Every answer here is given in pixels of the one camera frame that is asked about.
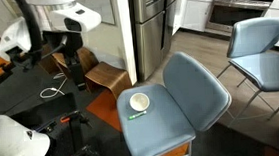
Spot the white cable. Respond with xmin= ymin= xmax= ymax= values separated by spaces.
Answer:
xmin=37 ymin=71 xmax=71 ymax=100

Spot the blue chair holding bowl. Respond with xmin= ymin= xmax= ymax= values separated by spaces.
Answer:
xmin=112 ymin=47 xmax=237 ymax=156

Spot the large bent plywood stool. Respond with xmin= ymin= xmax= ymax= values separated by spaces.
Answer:
xmin=83 ymin=59 xmax=134 ymax=104

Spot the stainless steel oven range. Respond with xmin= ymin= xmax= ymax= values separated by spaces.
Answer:
xmin=203 ymin=0 xmax=279 ymax=40

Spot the black robot cable hose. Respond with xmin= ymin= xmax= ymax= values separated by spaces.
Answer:
xmin=12 ymin=0 xmax=46 ymax=70

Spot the white ceramic bowl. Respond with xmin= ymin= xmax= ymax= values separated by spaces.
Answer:
xmin=128 ymin=91 xmax=152 ymax=113

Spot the empty blue chair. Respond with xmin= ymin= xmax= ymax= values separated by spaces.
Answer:
xmin=211 ymin=15 xmax=279 ymax=126

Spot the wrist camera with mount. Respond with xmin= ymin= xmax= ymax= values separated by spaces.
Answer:
xmin=42 ymin=29 xmax=70 ymax=58

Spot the white cabinet beside refrigerator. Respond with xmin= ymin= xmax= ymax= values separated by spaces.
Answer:
xmin=169 ymin=0 xmax=220 ymax=36

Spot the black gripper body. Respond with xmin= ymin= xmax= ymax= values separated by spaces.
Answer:
xmin=57 ymin=28 xmax=86 ymax=69

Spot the green marker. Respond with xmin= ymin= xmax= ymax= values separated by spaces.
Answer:
xmin=127 ymin=109 xmax=149 ymax=121

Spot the stainless steel refrigerator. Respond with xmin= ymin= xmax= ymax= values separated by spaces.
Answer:
xmin=127 ymin=0 xmax=195 ymax=83

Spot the small bent plywood stool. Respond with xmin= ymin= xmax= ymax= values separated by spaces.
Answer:
xmin=51 ymin=45 xmax=101 ymax=80

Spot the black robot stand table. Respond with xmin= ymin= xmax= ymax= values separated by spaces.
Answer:
xmin=8 ymin=90 xmax=88 ymax=156

